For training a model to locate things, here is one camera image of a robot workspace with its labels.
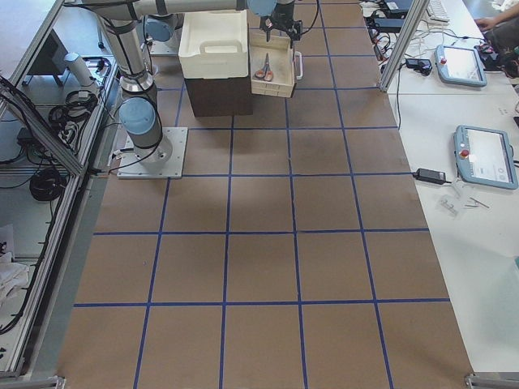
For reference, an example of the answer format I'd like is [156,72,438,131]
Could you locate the upper blue teach pendant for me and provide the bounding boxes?
[435,45,487,88]

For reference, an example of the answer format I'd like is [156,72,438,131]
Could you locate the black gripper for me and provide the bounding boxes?
[259,1,302,49]

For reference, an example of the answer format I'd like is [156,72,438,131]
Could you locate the orange handled scissors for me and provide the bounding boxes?
[254,53,273,82]

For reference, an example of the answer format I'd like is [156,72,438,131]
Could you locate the white cylinder device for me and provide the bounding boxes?
[63,53,93,87]

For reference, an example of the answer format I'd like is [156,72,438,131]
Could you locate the white crumpled cloth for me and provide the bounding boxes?
[0,224,30,303]

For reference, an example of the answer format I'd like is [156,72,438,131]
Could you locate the aluminium frame post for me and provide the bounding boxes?
[379,0,429,92]

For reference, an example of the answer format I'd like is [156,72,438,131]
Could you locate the blue teach pendant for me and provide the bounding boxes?
[453,125,518,190]
[435,45,487,88]

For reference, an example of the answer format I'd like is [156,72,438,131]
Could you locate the dark brown wooden cabinet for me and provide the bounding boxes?
[185,76,253,118]

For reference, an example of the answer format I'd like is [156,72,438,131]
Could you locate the person at desk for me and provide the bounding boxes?
[474,2,518,79]

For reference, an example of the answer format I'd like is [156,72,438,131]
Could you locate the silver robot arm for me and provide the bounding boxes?
[144,14,184,45]
[76,1,302,165]

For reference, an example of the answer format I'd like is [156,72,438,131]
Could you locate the white plastic tray box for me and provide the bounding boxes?
[178,11,249,79]

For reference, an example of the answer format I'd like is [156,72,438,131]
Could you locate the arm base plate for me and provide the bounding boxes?
[117,127,188,179]
[150,39,179,56]

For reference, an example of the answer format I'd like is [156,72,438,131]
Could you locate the lower blue teach pendant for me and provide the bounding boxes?
[453,125,518,190]

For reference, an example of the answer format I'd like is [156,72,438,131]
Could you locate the black power brick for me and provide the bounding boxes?
[413,168,448,185]

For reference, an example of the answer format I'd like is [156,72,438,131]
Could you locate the wooden drawer with white handle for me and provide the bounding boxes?
[249,33,302,98]

